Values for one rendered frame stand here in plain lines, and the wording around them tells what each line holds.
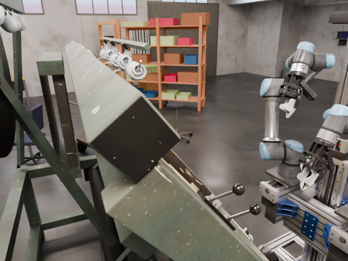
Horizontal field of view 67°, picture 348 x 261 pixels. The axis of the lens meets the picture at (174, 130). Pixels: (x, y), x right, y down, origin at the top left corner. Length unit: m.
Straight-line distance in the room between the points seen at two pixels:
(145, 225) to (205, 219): 0.11
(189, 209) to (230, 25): 11.94
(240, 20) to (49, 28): 7.62
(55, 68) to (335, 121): 1.54
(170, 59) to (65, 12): 4.13
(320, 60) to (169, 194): 1.24
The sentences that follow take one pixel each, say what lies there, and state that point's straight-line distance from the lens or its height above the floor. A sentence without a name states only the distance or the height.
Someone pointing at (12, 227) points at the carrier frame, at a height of 0.79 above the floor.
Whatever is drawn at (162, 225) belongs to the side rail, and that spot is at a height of 1.67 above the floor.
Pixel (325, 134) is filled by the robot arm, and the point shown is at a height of 1.58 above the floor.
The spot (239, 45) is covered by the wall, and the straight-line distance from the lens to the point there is 12.70.
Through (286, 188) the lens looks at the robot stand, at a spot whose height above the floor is 0.98.
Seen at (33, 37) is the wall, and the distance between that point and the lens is 9.46.
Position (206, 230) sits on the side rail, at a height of 1.63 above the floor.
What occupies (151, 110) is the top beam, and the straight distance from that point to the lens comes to 0.36.
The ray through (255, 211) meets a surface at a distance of 0.91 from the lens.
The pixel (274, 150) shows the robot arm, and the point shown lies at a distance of 1.81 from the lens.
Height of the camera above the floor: 1.97
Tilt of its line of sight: 21 degrees down
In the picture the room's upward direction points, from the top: 1 degrees counter-clockwise
